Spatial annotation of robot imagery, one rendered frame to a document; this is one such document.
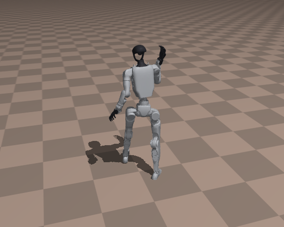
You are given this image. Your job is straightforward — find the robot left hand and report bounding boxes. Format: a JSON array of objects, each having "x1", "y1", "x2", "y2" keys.
[{"x1": 109, "y1": 110, "x2": 118, "y2": 121}]

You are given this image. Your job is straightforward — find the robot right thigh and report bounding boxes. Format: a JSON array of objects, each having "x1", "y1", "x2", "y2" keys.
[{"x1": 150, "y1": 108, "x2": 160, "y2": 149}]

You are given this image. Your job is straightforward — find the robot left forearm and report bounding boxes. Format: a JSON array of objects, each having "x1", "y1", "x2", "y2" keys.
[{"x1": 115, "y1": 90, "x2": 126, "y2": 114}]

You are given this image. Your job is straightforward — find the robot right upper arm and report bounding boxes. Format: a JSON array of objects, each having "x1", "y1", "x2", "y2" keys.
[{"x1": 152, "y1": 64, "x2": 160, "y2": 84}]

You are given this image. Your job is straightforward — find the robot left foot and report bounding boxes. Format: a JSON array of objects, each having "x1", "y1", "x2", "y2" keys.
[{"x1": 123, "y1": 149, "x2": 129, "y2": 163}]

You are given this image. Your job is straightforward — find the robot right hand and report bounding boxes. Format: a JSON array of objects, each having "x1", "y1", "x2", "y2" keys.
[{"x1": 157, "y1": 45, "x2": 166, "y2": 65}]

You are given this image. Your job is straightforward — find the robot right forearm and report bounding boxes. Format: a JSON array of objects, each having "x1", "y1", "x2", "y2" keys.
[{"x1": 155, "y1": 59, "x2": 161, "y2": 82}]

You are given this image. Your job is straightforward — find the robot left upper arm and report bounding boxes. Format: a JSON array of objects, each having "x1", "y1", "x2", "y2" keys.
[{"x1": 122, "y1": 68, "x2": 133, "y2": 98}]

